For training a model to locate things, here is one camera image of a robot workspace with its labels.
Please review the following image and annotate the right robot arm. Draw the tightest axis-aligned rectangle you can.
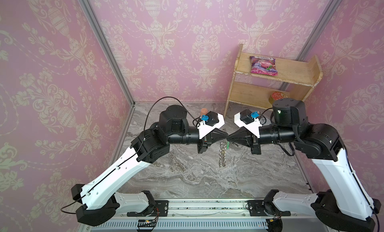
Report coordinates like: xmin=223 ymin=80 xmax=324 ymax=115
xmin=228 ymin=98 xmax=381 ymax=232

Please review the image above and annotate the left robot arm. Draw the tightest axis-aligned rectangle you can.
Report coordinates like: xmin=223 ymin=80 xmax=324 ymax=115
xmin=71 ymin=102 xmax=228 ymax=227

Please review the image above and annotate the white lid small jar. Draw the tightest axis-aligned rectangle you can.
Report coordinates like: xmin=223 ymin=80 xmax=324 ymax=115
xmin=260 ymin=117 xmax=267 ymax=125

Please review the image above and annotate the orange cap clear bottle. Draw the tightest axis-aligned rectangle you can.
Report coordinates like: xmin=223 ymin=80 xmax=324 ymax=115
xmin=200 ymin=108 xmax=208 ymax=115

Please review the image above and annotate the red lid gold tin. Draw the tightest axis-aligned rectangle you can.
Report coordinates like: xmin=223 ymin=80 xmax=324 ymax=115
xmin=269 ymin=91 xmax=288 ymax=104

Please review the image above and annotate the pink snack bag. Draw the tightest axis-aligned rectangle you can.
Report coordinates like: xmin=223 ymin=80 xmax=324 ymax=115
xmin=250 ymin=56 xmax=278 ymax=76

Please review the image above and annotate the wooden two-tier shelf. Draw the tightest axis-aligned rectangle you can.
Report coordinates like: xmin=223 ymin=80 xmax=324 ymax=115
xmin=224 ymin=44 xmax=323 ymax=114

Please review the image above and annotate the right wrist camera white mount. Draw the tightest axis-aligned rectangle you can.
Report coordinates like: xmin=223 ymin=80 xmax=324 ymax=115
xmin=234 ymin=109 xmax=262 ymax=139

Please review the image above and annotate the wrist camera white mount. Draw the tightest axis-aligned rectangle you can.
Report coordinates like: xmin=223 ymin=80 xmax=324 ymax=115
xmin=198 ymin=111 xmax=225 ymax=139
xmin=234 ymin=109 xmax=262 ymax=139

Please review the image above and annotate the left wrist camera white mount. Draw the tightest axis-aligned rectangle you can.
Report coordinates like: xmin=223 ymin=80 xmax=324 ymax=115
xmin=198 ymin=111 xmax=225 ymax=139

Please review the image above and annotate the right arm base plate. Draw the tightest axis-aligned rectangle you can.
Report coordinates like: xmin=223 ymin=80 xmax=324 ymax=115
xmin=246 ymin=200 xmax=269 ymax=217

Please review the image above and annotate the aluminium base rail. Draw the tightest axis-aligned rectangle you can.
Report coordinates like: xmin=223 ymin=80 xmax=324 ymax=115
xmin=77 ymin=197 xmax=331 ymax=232

